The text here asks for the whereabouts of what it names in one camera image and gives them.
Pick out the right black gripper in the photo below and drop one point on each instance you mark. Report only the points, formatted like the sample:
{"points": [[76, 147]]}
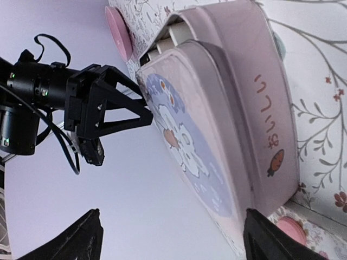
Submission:
{"points": [[88, 94]]}

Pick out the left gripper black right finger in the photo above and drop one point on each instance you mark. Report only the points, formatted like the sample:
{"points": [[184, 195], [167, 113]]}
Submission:
{"points": [[265, 241]]}

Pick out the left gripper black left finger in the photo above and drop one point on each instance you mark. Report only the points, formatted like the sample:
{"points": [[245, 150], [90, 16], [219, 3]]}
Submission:
{"points": [[81, 240]]}

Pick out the pink round cookie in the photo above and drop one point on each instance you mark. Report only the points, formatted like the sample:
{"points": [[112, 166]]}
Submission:
{"points": [[293, 229]]}

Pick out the floral cookie tray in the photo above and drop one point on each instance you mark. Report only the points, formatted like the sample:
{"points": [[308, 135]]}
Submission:
{"points": [[323, 235]]}

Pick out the metal tin lid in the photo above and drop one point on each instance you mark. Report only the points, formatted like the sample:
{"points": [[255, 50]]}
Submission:
{"points": [[185, 88]]}

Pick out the metal divided cookie tin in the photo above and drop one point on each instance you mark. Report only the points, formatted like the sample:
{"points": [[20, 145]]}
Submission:
{"points": [[258, 86]]}

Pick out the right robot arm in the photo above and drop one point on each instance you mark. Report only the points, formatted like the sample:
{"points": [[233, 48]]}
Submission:
{"points": [[33, 105]]}

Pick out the pink plate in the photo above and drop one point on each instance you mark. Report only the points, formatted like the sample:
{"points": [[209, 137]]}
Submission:
{"points": [[120, 32]]}

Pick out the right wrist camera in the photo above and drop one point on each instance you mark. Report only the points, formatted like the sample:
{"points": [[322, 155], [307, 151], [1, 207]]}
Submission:
{"points": [[92, 151]]}

